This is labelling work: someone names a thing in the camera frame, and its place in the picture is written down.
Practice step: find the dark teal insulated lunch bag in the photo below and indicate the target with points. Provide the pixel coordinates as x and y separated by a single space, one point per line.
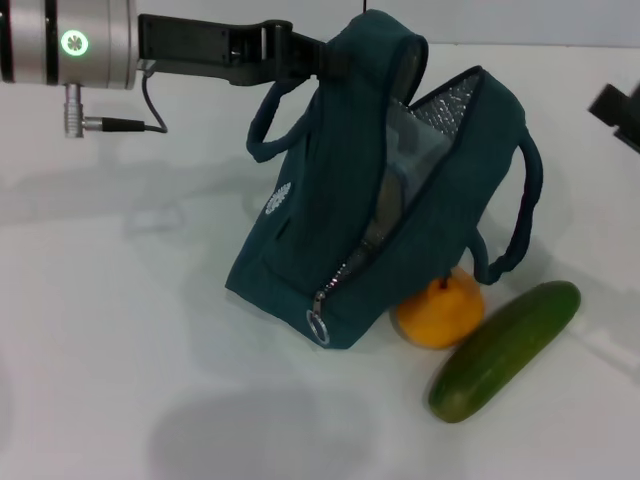
325 210

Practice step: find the green cucumber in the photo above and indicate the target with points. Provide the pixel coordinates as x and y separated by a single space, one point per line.
505 350

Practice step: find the yellow pear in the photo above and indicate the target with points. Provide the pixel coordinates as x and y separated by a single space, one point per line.
445 315

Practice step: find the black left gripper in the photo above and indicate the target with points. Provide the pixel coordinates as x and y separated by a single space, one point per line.
200 42

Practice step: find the clear lunch box blue seal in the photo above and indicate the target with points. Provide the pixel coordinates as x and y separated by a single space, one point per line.
417 145

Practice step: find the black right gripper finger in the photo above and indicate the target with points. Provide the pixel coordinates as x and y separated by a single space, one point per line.
610 105
631 139

